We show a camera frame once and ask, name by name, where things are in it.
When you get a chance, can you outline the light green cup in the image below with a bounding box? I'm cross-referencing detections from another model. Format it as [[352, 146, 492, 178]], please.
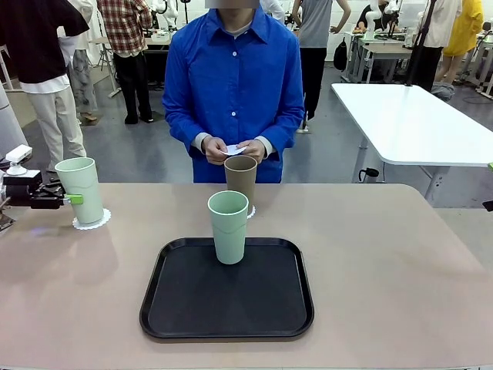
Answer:
[[207, 190, 250, 266], [54, 156, 105, 227]]

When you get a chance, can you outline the person's left forearm blue sleeve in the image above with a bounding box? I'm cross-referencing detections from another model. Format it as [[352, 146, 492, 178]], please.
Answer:
[[253, 111, 306, 161]]

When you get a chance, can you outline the black plastic tray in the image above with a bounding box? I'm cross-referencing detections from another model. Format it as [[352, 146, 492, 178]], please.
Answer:
[[139, 237, 316, 341]]

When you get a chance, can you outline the black hanging bag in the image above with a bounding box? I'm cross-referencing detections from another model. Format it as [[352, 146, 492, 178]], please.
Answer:
[[333, 37, 350, 72]]

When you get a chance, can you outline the person in blue shirt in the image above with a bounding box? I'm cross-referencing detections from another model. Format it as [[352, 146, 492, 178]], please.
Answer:
[[161, 0, 306, 184]]

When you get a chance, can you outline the person in grey patterned skirt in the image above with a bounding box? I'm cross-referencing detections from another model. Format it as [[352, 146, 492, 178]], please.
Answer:
[[57, 0, 99, 123]]

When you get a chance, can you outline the person's right forearm blue sleeve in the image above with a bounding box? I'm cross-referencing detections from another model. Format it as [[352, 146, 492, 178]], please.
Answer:
[[163, 107, 211, 157]]

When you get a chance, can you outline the black stand pole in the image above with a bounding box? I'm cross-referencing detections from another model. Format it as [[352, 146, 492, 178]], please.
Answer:
[[404, 0, 438, 88]]

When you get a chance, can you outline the person's left hand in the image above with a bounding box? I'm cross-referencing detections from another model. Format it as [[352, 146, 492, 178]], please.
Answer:
[[235, 139, 267, 163]]

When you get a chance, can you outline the person in white shirt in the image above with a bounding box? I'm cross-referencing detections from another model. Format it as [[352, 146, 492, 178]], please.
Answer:
[[407, 0, 463, 93]]

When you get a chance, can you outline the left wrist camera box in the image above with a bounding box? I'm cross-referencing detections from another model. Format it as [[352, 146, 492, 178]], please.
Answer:
[[5, 145, 33, 177]]

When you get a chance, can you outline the grey workshop desk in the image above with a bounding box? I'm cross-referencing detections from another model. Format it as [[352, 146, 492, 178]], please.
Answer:
[[344, 31, 415, 84], [89, 36, 173, 97]]

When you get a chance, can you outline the grey cloth heap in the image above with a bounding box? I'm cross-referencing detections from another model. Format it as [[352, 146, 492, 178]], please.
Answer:
[[430, 82, 456, 102]]

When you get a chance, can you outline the person in plaid shirt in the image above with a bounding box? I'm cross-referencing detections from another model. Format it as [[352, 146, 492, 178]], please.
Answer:
[[96, 0, 155, 125]]

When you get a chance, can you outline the seated person in dark clothes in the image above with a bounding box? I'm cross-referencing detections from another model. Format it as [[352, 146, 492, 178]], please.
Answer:
[[356, 0, 388, 34]]

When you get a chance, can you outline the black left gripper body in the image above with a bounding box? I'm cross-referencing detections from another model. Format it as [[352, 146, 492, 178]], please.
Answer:
[[2, 169, 44, 209]]

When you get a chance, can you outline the white table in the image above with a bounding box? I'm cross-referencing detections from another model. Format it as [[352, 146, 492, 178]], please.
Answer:
[[330, 82, 493, 201]]

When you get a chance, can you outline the person's right hand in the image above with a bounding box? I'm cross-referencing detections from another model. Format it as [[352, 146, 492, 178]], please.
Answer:
[[200, 134, 229, 165]]

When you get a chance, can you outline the person in black top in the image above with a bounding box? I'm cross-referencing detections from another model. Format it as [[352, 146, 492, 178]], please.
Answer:
[[0, 0, 92, 173]]

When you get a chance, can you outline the brown cup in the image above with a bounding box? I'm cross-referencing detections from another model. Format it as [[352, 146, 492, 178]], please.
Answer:
[[223, 155, 258, 216]]

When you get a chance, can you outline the person in yellow coat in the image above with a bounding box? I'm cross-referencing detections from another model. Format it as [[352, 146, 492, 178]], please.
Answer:
[[434, 0, 485, 84]]

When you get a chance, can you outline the person in grey shirt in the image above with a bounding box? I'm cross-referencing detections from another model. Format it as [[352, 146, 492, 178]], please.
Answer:
[[294, 0, 351, 132]]

